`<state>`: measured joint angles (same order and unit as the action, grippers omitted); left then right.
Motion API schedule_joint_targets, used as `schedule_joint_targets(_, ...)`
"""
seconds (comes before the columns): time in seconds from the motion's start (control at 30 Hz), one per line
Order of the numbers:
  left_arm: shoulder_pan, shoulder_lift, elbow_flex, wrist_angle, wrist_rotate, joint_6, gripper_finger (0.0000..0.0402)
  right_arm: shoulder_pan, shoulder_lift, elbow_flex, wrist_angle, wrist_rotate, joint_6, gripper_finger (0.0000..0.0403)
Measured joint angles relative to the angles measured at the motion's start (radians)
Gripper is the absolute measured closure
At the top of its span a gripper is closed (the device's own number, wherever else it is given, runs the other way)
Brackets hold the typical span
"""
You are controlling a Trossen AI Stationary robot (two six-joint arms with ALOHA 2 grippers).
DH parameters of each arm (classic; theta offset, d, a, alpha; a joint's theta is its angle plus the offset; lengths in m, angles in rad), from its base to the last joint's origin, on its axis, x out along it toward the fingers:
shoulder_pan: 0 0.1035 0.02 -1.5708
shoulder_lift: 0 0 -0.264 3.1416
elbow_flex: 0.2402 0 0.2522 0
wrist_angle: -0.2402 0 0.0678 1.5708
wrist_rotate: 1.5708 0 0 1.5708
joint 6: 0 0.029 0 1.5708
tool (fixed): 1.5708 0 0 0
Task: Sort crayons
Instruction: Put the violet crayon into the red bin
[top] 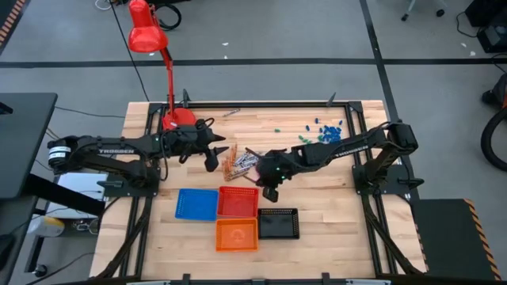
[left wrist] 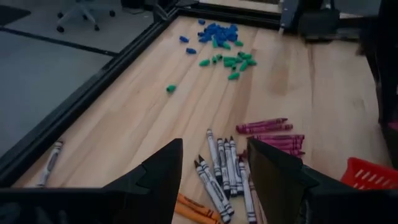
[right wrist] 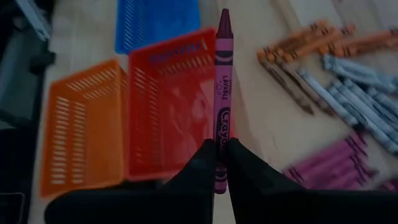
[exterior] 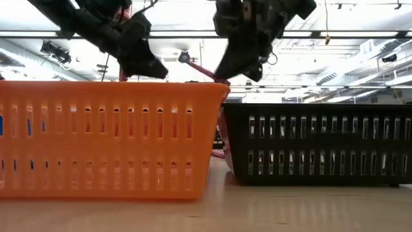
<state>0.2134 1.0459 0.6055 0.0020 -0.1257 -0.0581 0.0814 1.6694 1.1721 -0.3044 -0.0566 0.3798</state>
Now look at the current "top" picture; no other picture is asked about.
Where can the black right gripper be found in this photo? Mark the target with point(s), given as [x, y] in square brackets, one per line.
[273, 168]

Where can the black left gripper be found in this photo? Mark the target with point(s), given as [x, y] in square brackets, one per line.
[194, 140]

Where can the blue grey crayon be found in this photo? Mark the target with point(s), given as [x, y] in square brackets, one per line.
[231, 112]

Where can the black plastic basket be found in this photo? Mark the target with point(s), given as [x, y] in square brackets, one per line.
[278, 224]

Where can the orange plastic basket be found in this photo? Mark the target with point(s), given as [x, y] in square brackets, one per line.
[237, 235]

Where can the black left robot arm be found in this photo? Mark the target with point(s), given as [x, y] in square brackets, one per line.
[119, 150]

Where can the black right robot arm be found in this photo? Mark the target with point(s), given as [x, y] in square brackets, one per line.
[356, 148]

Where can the red plastic basket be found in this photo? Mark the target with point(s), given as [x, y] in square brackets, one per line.
[237, 202]

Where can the blue plastic basket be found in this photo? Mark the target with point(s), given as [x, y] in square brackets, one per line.
[197, 204]

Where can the red desk lamp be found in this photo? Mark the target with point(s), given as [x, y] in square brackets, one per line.
[147, 37]

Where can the white flat box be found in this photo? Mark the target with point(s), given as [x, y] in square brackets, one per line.
[79, 184]

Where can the clear glasses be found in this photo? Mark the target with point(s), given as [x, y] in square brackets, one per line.
[85, 226]

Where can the white yellow plastic object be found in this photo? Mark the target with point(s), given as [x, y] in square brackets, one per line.
[45, 226]

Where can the black desk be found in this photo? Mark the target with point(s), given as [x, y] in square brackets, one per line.
[24, 138]

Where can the black yellow-striped floor mat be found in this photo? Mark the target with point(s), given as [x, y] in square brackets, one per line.
[8, 20]
[447, 237]

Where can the orange black vacuum cleaner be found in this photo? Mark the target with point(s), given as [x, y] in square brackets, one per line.
[500, 93]

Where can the black equipment case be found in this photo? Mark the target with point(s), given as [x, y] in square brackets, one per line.
[493, 35]

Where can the black aluminium table frame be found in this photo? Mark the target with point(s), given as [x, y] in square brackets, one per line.
[253, 105]

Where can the black frame clamp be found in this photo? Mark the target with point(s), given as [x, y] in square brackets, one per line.
[185, 98]
[331, 99]

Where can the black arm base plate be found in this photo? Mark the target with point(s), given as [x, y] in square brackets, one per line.
[402, 189]
[152, 192]

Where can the white frame office chair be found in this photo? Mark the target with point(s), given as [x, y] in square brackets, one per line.
[412, 4]

